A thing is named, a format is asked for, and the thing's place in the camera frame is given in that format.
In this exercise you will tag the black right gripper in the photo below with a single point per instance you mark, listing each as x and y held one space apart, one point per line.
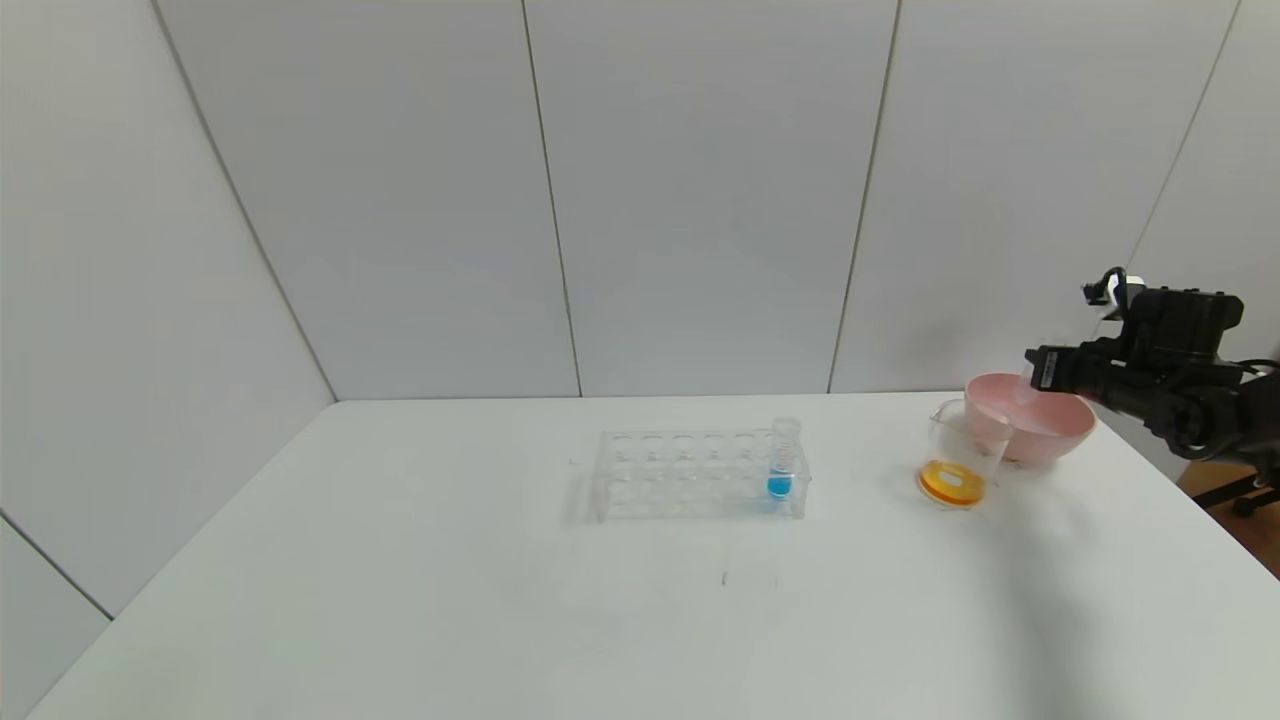
1047 371

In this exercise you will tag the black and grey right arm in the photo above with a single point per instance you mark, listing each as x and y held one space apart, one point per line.
1200 410

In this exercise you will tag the clear glass beaker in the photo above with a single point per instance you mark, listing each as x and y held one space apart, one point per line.
950 485

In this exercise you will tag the test tube with blue pigment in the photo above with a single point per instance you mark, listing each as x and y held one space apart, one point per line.
780 486

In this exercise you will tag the clear acrylic test tube rack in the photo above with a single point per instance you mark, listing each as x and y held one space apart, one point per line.
650 495

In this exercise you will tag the pink plastic bowl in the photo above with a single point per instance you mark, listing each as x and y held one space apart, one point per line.
1050 435

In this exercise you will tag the black office chair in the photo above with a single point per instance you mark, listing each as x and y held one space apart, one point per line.
1240 490

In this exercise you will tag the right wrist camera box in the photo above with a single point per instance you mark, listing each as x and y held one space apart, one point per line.
1180 315

